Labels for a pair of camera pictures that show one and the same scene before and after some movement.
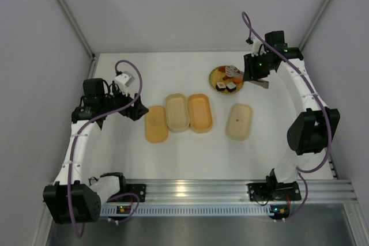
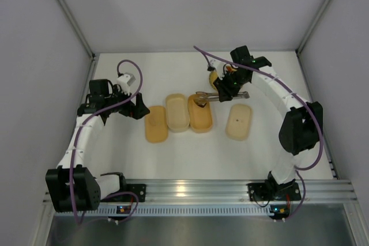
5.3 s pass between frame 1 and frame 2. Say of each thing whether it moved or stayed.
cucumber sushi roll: moved
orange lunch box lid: stayed
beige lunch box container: stayed
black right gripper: moved
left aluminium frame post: stayed
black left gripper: stayed
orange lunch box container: stayed
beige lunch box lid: stayed
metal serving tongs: moved
